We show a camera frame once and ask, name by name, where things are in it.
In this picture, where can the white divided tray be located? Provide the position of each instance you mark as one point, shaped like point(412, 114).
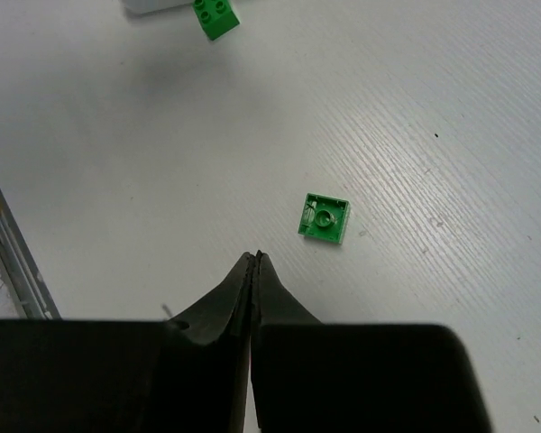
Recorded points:
point(144, 7)

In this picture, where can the aluminium table frame rail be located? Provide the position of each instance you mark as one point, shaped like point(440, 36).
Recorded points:
point(25, 284)

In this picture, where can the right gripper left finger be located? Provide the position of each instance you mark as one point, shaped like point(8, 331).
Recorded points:
point(184, 374)

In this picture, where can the green lego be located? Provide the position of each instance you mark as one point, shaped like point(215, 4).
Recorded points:
point(324, 218)

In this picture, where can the green lego brick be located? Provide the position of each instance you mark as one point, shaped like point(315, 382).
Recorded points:
point(216, 17)

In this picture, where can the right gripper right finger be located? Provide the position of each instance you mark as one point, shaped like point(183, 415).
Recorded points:
point(308, 376)

